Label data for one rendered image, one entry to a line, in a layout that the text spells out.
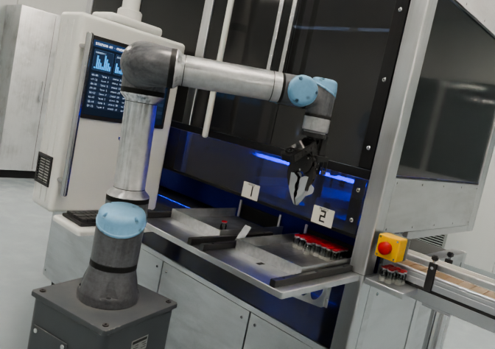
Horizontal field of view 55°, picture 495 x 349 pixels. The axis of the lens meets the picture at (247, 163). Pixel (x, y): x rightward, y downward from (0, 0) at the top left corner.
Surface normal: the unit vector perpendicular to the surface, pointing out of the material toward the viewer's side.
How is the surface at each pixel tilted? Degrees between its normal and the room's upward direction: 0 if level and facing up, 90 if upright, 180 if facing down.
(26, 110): 90
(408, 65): 90
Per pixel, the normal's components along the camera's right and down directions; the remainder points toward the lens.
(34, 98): 0.72, 0.22
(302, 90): 0.15, 0.14
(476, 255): -0.67, -0.06
